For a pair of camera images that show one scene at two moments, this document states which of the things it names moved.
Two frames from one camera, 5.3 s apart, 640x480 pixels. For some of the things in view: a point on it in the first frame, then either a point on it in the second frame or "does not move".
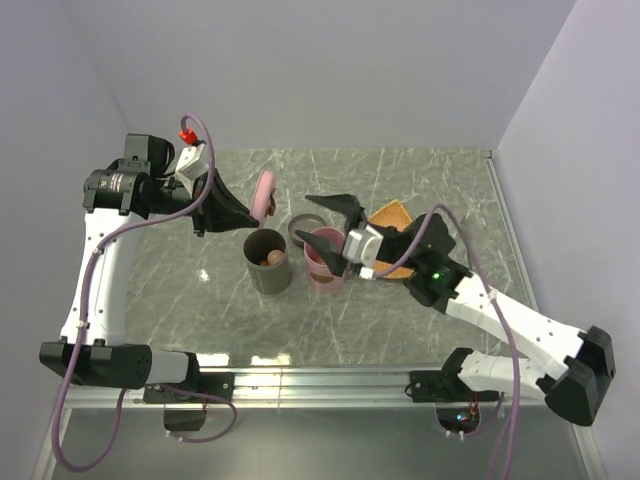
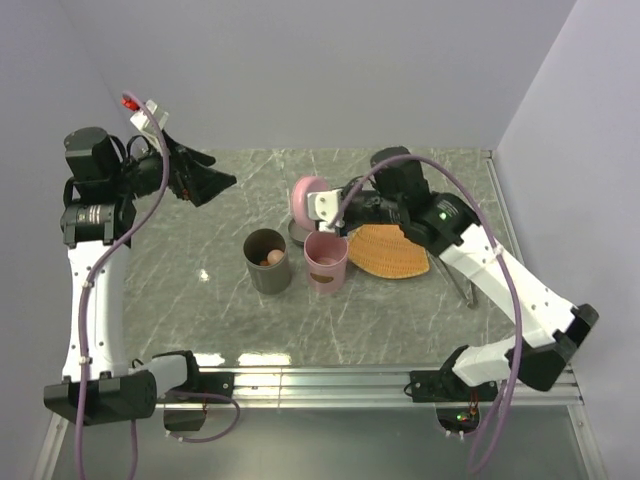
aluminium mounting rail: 353,390 does not move
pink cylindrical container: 317,272 does not move
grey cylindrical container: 270,279 does not move
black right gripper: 348,203 to 348,224
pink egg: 274,256 does not move
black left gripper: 221,211 to 190,180
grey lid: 306,223 does not move
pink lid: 262,195 to 301,188
